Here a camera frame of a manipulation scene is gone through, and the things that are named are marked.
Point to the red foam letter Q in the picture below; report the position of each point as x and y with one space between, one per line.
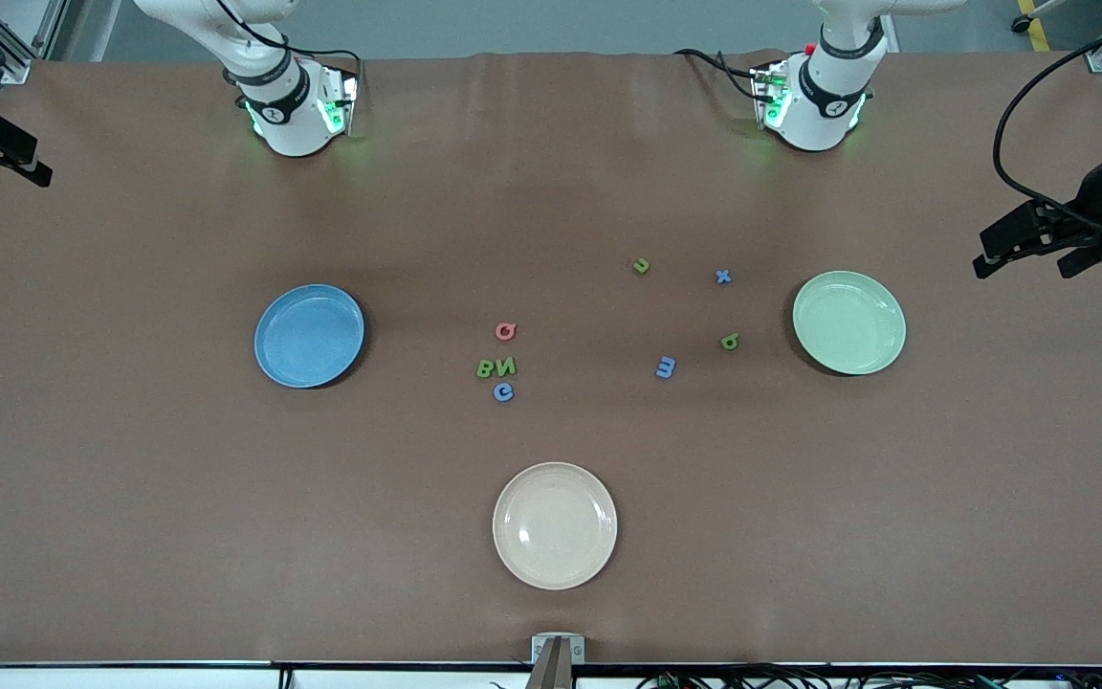
500 331

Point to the green plate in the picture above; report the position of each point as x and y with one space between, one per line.
848 322

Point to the blue foam letter m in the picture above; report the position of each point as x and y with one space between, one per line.
666 367

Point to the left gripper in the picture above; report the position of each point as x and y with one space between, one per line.
1093 203

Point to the blue plate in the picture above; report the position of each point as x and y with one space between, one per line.
309 336

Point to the blue foam letter C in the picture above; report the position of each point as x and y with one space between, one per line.
496 391

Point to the brown table cover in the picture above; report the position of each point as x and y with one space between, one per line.
130 526

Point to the green foam letter n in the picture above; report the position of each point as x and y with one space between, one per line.
507 366
641 269

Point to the black caster wheel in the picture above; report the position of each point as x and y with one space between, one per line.
1021 24

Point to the white table edge rail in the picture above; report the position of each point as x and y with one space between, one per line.
111 677

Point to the green foam letter b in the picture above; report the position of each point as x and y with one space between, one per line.
729 344
482 368

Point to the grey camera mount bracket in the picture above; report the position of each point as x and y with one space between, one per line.
558 651

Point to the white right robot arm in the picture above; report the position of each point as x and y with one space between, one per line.
288 124

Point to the beige plate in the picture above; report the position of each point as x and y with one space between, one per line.
555 525

